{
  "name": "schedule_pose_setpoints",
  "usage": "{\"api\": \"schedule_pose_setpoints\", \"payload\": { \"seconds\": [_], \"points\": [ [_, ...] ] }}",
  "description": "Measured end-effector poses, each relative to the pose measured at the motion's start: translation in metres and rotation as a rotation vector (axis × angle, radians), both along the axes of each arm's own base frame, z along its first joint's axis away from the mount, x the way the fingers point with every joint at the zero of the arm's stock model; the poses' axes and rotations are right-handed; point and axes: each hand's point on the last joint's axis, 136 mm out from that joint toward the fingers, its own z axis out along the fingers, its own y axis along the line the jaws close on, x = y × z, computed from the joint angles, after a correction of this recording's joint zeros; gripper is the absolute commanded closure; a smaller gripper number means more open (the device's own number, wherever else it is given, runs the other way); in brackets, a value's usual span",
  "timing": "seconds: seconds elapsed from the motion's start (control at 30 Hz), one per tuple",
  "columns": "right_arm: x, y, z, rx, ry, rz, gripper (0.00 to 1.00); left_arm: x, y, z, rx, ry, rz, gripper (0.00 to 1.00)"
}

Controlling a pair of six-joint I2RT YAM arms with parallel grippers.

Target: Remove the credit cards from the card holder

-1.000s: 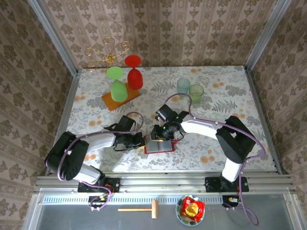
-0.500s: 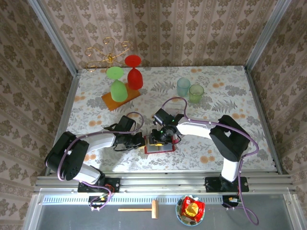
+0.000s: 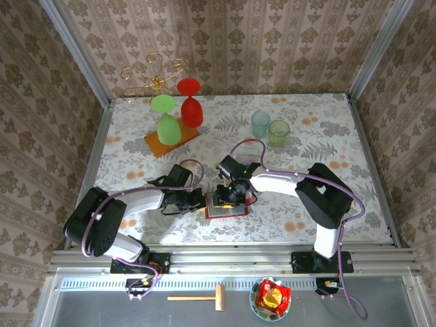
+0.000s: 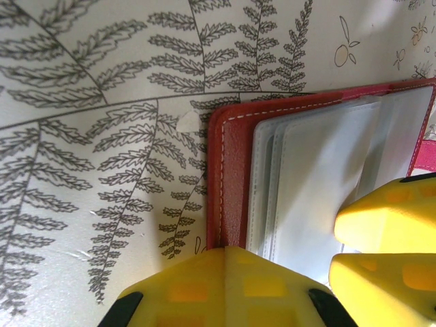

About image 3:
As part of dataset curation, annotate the black cable connector box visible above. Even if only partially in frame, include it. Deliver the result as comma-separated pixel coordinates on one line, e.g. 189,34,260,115
125,276,161,301
315,277,342,298

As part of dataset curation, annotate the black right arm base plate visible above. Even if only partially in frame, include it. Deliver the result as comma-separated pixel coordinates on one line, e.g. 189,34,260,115
290,251,354,275

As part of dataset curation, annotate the orange wooden rack base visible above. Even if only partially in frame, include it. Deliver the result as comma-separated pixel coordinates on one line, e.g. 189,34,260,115
143,117,201,159

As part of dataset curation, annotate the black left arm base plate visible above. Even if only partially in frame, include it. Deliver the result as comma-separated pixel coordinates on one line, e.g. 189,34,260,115
110,251,171,275

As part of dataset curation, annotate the slotted metal strip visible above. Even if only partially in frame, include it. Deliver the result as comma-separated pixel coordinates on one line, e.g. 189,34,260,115
59,276,341,291

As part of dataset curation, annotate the floral table cover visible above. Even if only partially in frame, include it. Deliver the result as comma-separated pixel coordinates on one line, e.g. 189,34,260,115
80,93,392,245

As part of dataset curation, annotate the aluminium table side rail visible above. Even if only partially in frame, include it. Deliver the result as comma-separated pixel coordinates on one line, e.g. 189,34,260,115
345,93,403,249
64,98,115,251

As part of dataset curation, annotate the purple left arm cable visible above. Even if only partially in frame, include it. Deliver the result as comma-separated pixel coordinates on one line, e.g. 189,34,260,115
82,158,204,301

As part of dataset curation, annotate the green wine glass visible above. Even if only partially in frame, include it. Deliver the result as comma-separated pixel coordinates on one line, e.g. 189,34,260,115
150,94,182,146

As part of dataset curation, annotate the aluminium frame cross rail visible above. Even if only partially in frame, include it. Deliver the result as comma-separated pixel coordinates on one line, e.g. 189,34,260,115
47,242,423,277

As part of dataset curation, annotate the blue plastic tumbler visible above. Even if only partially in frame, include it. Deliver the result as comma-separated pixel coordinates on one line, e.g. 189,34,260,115
251,110,272,139

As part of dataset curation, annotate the wooden mallet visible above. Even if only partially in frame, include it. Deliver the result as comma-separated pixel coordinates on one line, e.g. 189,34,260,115
167,284,226,311

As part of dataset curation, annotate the red card holder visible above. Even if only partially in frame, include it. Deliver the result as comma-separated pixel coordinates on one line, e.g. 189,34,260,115
204,190,255,219

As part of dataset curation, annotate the green plastic tumbler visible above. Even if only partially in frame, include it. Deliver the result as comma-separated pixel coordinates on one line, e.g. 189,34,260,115
268,119,291,148

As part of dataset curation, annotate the black left cable connector box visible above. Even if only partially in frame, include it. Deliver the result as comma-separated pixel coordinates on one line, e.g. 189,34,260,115
125,276,161,301

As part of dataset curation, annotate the red wine glass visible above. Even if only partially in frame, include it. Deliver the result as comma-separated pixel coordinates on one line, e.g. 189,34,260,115
176,77,204,129

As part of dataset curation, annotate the gold wire glass rack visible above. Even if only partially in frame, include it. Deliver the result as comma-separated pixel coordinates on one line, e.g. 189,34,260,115
121,52,190,103

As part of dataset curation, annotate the red yellow snack bag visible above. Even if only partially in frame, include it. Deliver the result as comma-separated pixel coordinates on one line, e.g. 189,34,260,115
255,279,292,317

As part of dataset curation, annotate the black right cable connector box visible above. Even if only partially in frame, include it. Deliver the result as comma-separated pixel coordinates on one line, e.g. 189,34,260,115
315,277,342,298

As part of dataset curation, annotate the aluminium frame post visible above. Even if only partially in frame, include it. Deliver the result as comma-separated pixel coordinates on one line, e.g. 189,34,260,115
37,0,113,109
347,0,416,100

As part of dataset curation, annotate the grey metal panel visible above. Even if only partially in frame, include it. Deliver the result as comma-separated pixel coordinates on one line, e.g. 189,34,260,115
33,272,436,327

